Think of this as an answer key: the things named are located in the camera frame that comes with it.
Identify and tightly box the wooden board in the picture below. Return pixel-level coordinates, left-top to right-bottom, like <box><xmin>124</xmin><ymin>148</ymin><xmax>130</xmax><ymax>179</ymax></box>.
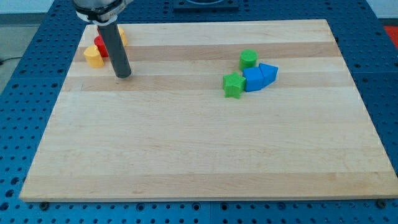
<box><xmin>20</xmin><ymin>19</ymin><xmax>397</xmax><ymax>202</ymax></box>

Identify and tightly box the black cable on floor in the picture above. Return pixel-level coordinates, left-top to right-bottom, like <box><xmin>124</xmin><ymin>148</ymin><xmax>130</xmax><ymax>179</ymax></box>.
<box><xmin>0</xmin><ymin>56</ymin><xmax>21</xmax><ymax>66</ymax></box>

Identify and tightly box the blue cube block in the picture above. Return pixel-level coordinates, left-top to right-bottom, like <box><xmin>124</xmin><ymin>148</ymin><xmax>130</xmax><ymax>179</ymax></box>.
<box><xmin>243</xmin><ymin>67</ymin><xmax>264</xmax><ymax>92</ymax></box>

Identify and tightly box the green circle block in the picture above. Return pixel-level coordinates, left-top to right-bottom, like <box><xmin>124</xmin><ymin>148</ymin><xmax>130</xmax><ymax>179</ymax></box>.
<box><xmin>239</xmin><ymin>49</ymin><xmax>258</xmax><ymax>70</ymax></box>

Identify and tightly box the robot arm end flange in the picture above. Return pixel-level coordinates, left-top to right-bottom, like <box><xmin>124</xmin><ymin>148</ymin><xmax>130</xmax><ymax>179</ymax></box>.
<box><xmin>72</xmin><ymin>0</ymin><xmax>134</xmax><ymax>26</ymax></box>

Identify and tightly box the green star block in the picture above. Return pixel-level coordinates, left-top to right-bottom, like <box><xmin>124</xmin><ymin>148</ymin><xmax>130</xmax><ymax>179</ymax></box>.
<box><xmin>222</xmin><ymin>72</ymin><xmax>246</xmax><ymax>99</ymax></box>

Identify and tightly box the yellow block front left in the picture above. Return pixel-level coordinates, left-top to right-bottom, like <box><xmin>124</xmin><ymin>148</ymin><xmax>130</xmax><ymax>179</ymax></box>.
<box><xmin>83</xmin><ymin>45</ymin><xmax>104</xmax><ymax>68</ymax></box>

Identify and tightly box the yellow block behind rod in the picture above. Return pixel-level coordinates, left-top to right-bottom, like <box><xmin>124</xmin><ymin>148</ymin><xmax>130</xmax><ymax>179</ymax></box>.
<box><xmin>118</xmin><ymin>27</ymin><xmax>128</xmax><ymax>47</ymax></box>

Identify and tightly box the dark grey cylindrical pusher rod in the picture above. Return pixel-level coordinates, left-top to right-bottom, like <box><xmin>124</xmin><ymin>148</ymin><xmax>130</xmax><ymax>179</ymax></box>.
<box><xmin>98</xmin><ymin>22</ymin><xmax>132</xmax><ymax>79</ymax></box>

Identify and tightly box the red block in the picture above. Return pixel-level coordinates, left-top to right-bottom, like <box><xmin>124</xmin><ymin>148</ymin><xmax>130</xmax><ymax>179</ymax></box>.
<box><xmin>94</xmin><ymin>28</ymin><xmax>109</xmax><ymax>57</ymax></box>

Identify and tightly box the blue wedge block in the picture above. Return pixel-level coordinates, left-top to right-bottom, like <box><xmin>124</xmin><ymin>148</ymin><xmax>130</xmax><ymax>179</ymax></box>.
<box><xmin>259</xmin><ymin>63</ymin><xmax>278</xmax><ymax>87</ymax></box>

